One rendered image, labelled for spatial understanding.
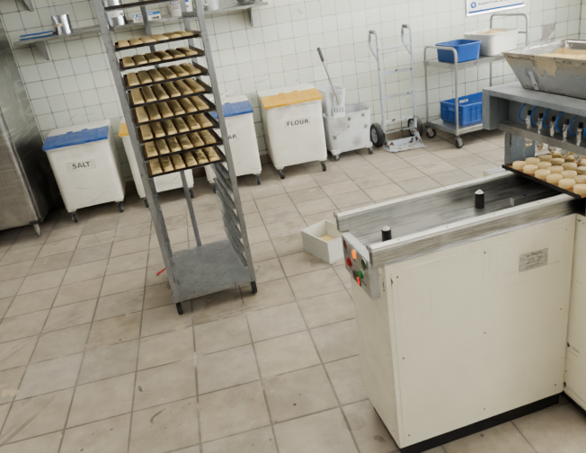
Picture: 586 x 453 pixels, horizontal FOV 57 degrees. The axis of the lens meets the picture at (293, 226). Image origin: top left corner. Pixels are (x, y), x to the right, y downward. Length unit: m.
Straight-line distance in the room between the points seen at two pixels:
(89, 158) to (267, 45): 2.01
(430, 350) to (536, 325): 0.41
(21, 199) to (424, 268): 3.83
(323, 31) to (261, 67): 0.71
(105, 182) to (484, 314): 3.82
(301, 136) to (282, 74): 0.82
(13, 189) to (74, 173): 0.51
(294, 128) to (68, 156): 1.99
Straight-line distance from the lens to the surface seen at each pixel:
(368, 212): 1.90
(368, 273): 1.70
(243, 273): 3.20
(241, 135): 4.93
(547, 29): 6.72
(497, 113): 2.28
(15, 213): 5.00
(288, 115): 4.96
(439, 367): 1.96
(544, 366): 2.24
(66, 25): 5.30
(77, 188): 5.10
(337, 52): 5.68
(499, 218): 1.81
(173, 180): 5.02
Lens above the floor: 1.64
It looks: 24 degrees down
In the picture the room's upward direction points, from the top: 9 degrees counter-clockwise
